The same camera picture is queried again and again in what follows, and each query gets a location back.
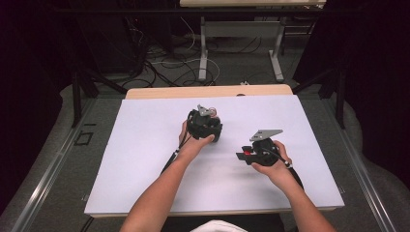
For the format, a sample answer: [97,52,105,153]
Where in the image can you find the person's right hand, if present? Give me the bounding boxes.
[250,140,293,188]

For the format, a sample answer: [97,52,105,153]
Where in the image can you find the person's left hand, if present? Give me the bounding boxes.
[178,119,216,160]

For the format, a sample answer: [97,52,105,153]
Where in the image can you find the white metal frame desk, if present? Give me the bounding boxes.
[179,0,328,83]

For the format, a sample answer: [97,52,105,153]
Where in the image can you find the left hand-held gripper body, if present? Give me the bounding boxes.
[187,103,218,141]

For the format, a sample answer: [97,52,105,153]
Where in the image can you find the wooden table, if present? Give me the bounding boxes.
[84,84,345,218]

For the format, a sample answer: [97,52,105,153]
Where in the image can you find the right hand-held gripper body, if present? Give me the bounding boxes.
[249,129,284,167]

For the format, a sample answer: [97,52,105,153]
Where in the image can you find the black floor cable bundle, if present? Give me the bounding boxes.
[124,17,182,89]

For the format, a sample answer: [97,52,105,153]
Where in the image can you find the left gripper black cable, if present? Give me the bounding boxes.
[80,133,193,232]

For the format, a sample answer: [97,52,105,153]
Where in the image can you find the metal floor rail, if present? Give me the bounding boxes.
[11,98,98,232]
[317,96,399,232]

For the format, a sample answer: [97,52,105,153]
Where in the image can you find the black metal stand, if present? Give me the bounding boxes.
[70,64,129,129]
[291,64,348,131]

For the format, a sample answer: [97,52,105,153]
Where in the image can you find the black horizontal bar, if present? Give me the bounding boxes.
[52,7,323,15]

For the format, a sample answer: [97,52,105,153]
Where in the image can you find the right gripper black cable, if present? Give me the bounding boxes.
[261,146,305,191]

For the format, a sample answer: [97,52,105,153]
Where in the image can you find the white floor cable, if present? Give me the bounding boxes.
[150,15,221,87]

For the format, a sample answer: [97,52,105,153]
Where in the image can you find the white table cover sheet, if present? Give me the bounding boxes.
[84,94,345,216]

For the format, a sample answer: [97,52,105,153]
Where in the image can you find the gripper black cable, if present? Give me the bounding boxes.
[80,133,193,232]
[261,146,305,191]

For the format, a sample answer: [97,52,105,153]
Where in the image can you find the person's white clothing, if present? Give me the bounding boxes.
[190,219,248,232]

